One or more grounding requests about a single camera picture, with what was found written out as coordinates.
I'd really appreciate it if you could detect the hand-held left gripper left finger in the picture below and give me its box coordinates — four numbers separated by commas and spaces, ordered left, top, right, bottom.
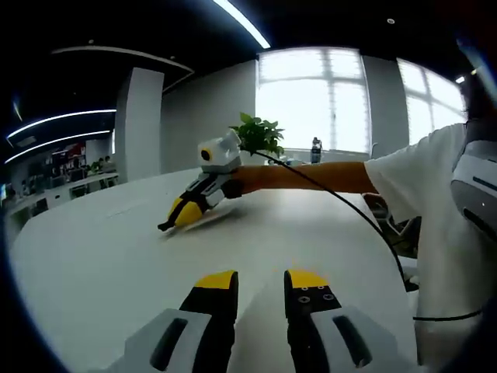
109, 269, 240, 373

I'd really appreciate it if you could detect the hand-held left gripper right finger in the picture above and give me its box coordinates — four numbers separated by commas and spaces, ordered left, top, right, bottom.
283, 268, 415, 373

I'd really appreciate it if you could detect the green potted plant white pot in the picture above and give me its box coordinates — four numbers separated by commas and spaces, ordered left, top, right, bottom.
229, 112, 287, 159

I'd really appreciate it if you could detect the blue water bottle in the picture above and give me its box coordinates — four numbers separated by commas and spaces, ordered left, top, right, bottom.
310, 136, 325, 165

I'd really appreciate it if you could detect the large bright window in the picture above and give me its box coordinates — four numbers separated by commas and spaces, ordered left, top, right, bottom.
255, 47, 373, 155
395, 57, 467, 138

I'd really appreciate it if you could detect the row of white office desks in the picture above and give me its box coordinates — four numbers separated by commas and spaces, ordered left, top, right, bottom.
6, 169, 120, 219

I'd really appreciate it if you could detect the long ceiling light strip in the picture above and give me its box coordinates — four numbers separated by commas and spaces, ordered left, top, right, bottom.
212, 0, 272, 50

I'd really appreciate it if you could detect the white chair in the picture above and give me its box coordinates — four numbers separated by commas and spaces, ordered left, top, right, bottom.
362, 192, 422, 258

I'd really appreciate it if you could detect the person in white shirt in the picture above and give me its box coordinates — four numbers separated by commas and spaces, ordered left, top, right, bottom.
363, 121, 497, 368

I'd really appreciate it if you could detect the white grey worn device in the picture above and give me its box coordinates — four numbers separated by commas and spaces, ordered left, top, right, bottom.
450, 138, 497, 242

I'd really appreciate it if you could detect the black worn device cable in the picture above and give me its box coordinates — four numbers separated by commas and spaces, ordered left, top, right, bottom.
412, 308, 485, 323

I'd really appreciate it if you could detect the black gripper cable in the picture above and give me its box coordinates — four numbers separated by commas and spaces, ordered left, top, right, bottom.
252, 148, 421, 293

